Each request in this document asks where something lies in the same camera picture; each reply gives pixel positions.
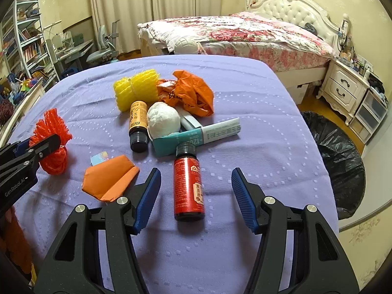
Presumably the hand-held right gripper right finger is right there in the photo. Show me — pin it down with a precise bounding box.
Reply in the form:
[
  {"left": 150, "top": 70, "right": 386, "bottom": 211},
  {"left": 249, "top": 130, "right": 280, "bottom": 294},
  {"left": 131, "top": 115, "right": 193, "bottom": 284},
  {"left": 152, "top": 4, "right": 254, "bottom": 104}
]
[{"left": 231, "top": 167, "right": 360, "bottom": 294}]

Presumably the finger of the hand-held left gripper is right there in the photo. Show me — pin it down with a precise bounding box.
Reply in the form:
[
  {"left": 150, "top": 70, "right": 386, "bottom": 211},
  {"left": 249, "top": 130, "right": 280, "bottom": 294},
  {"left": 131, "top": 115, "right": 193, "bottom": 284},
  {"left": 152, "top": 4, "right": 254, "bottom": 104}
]
[
  {"left": 0, "top": 134, "right": 62, "bottom": 176},
  {"left": 0, "top": 140, "right": 31, "bottom": 157}
]

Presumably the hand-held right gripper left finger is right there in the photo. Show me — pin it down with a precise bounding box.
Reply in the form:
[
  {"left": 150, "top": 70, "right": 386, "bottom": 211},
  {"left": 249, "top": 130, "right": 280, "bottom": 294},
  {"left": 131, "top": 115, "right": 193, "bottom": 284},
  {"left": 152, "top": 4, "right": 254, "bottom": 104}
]
[{"left": 38, "top": 168, "right": 162, "bottom": 294}]

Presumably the red foam fruit net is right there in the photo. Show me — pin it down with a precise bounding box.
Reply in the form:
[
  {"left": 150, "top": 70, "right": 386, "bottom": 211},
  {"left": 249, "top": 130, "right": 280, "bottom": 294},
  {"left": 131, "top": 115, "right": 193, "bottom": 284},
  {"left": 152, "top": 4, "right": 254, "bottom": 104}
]
[{"left": 30, "top": 108, "right": 72, "bottom": 176}]

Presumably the red label bottle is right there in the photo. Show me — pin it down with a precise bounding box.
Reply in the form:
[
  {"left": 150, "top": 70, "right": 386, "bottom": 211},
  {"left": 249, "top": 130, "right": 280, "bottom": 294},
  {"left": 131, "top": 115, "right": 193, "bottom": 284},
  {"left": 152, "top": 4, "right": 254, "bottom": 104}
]
[{"left": 173, "top": 142, "right": 205, "bottom": 221}]

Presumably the yellow label brown bottle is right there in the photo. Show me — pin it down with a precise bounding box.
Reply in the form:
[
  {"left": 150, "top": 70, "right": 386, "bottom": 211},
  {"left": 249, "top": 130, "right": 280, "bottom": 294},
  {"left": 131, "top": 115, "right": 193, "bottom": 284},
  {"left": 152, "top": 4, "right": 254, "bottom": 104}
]
[{"left": 129, "top": 100, "right": 149, "bottom": 153}]

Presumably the black bag trash bin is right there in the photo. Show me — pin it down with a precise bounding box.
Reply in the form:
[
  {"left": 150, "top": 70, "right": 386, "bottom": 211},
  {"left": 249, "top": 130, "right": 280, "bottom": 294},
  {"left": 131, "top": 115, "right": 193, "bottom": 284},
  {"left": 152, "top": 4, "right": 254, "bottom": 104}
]
[{"left": 300, "top": 110, "right": 366, "bottom": 220}]

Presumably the white low cabinet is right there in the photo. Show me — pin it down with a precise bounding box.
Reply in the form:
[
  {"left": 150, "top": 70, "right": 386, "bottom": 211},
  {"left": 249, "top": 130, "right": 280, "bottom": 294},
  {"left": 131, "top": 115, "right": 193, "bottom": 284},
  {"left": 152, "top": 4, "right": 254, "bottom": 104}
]
[{"left": 0, "top": 83, "right": 46, "bottom": 143}]

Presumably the orange folded paper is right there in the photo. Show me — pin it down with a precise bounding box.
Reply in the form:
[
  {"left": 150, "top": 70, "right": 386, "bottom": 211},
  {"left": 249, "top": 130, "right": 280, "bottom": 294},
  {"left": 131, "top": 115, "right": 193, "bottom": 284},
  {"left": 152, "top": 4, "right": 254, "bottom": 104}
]
[{"left": 83, "top": 155, "right": 140, "bottom": 203}]

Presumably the person's orange clothing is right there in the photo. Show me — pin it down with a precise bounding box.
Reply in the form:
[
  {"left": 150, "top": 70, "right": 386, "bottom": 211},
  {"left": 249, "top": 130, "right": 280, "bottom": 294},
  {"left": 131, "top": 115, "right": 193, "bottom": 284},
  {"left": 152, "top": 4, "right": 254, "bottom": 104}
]
[{"left": 0, "top": 207, "right": 33, "bottom": 282}]

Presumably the small blue pink card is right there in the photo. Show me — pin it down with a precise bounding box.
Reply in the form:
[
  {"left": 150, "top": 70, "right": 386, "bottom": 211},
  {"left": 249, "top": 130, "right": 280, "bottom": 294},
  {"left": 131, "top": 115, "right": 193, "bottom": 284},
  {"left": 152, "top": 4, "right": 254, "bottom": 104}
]
[{"left": 90, "top": 151, "right": 111, "bottom": 166}]

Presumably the colourful toy pile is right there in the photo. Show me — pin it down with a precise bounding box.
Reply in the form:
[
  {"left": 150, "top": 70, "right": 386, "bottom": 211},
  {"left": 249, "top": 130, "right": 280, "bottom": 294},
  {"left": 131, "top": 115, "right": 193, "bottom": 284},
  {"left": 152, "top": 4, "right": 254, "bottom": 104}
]
[{"left": 0, "top": 73, "right": 45, "bottom": 111}]

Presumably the white crumpled paper ball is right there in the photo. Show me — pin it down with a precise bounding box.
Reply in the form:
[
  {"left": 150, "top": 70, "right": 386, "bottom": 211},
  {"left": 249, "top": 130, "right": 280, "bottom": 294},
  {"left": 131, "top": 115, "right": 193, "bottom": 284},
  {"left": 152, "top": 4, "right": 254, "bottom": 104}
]
[{"left": 146, "top": 102, "right": 181, "bottom": 138}]

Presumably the white small tube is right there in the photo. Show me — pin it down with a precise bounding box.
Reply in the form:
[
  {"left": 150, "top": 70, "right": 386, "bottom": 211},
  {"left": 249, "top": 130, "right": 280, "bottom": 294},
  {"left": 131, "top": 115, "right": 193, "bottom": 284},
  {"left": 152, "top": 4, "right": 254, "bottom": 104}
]
[{"left": 179, "top": 110, "right": 203, "bottom": 132}]

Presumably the purple quilted tablecloth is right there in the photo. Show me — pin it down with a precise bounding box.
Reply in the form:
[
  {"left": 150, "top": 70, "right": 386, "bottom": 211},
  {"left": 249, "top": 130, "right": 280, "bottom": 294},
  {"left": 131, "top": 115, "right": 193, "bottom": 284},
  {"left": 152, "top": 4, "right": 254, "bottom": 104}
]
[{"left": 0, "top": 54, "right": 340, "bottom": 294}]

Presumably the grey study desk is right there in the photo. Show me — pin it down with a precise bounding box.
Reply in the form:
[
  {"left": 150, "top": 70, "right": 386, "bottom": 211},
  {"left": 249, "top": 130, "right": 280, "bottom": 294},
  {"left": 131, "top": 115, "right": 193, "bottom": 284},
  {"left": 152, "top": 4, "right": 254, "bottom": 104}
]
[{"left": 46, "top": 38, "right": 94, "bottom": 77}]

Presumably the yellow foam fruit net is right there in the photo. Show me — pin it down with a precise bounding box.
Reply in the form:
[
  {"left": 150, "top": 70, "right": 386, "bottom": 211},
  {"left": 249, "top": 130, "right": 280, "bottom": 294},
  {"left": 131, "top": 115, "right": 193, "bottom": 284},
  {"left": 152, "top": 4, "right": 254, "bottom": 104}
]
[{"left": 113, "top": 68, "right": 160, "bottom": 112}]

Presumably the white bookshelf with books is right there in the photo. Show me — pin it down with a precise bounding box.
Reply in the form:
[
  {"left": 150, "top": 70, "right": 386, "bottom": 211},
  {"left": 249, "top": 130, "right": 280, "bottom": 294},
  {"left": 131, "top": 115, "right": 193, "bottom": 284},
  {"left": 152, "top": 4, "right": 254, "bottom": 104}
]
[{"left": 0, "top": 0, "right": 60, "bottom": 89}]

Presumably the orange plastic bag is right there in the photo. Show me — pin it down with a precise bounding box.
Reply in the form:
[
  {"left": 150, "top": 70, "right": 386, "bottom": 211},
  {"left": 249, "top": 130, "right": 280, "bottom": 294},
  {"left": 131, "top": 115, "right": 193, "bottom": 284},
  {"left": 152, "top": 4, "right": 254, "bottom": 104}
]
[{"left": 156, "top": 70, "right": 215, "bottom": 117}]

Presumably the white desk lamp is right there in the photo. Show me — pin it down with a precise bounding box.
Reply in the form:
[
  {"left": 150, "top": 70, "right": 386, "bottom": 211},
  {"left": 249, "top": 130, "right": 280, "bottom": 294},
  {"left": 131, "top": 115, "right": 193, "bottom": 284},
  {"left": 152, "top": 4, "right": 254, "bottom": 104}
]
[{"left": 43, "top": 20, "right": 63, "bottom": 37}]

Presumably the grey desk chair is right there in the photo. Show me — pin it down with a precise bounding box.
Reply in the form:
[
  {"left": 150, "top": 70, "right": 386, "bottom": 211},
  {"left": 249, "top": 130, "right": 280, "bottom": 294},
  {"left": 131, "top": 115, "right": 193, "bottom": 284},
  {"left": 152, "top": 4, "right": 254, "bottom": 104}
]
[{"left": 86, "top": 20, "right": 121, "bottom": 65}]

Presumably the plastic drawer unit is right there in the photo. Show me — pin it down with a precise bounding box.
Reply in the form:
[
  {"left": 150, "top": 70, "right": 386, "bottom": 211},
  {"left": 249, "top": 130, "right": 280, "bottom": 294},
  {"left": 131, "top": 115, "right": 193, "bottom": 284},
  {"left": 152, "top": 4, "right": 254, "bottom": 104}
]
[{"left": 349, "top": 89, "right": 388, "bottom": 144}]

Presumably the white carved nightstand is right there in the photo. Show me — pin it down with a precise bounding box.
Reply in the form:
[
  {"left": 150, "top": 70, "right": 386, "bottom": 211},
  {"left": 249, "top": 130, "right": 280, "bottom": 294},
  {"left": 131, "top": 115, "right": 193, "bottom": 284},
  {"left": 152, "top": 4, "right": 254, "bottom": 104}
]
[{"left": 315, "top": 58, "right": 369, "bottom": 123}]

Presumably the white round plastic object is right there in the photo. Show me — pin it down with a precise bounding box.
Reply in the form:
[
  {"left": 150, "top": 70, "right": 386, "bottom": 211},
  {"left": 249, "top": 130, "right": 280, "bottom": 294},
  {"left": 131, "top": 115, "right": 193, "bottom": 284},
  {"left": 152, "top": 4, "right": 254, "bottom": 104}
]
[{"left": 174, "top": 37, "right": 199, "bottom": 56}]

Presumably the pink floral quilt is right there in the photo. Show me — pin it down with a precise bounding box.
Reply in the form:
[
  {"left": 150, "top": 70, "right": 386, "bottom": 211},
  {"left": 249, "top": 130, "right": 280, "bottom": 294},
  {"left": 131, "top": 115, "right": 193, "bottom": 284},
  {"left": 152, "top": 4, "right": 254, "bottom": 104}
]
[{"left": 137, "top": 11, "right": 336, "bottom": 71}]

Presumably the dark bag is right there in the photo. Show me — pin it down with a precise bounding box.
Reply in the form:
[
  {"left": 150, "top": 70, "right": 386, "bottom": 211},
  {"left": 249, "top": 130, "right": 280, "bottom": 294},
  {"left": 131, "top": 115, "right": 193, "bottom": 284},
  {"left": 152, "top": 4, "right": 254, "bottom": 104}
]
[{"left": 366, "top": 72, "right": 386, "bottom": 95}]

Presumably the clutter of small bottles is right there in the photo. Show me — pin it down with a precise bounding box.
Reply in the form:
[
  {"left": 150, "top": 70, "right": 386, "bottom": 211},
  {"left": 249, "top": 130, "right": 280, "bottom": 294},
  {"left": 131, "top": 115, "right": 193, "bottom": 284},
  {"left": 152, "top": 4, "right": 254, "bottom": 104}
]
[{"left": 337, "top": 15, "right": 374, "bottom": 77}]

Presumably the white tufted bed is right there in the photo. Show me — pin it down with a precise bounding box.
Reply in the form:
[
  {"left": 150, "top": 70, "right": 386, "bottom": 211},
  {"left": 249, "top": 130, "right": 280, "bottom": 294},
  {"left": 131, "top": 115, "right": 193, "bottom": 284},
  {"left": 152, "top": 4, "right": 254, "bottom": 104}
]
[{"left": 137, "top": 0, "right": 341, "bottom": 105}]

